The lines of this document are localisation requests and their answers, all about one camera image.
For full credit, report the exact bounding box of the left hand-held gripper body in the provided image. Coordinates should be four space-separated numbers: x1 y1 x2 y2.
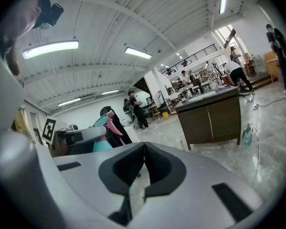
41 116 86 157

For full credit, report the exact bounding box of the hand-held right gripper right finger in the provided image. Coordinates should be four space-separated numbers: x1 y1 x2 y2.
133 141 265 229

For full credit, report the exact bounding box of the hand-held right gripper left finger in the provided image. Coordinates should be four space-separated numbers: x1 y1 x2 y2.
52 141 146 227

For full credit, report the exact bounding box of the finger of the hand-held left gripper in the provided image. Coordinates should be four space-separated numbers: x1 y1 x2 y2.
73 126 107 145

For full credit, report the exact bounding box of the teal pink spray bottle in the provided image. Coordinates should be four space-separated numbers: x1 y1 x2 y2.
92 111 123 153

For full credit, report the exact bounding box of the green bottle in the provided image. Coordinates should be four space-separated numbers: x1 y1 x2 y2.
242 122 253 147

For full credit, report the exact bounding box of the yellow plaid shirt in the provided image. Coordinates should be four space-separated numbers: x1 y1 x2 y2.
13 108 31 140

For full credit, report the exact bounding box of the dark counter cabinet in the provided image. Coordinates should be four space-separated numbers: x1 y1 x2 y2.
175 84 242 151

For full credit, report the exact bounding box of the round wooden side table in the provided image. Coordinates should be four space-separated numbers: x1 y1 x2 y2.
149 104 162 120

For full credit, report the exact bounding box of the dark staircase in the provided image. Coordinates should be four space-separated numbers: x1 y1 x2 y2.
133 76 151 93

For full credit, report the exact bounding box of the wooden shelf unit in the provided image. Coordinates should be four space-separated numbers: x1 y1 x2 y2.
165 96 182 112

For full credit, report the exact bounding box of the white sink basin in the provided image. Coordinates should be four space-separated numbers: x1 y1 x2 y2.
188 91 217 102

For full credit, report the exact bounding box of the dark grey cloth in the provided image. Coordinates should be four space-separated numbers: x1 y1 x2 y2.
216 84 238 92

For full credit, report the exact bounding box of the person's head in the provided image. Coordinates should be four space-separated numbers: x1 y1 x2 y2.
3 0 43 44

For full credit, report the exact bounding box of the wooden platform step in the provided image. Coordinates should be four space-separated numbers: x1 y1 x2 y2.
238 72 279 90

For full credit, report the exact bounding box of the black mezzanine railing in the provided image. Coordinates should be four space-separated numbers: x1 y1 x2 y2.
161 43 219 76

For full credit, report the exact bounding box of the light wooden desk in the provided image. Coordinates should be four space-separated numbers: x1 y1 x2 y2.
263 43 286 83

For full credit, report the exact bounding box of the tall window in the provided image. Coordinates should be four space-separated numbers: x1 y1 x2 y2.
214 25 239 50

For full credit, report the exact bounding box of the black head-worn camera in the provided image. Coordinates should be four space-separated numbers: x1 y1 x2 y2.
37 3 64 30

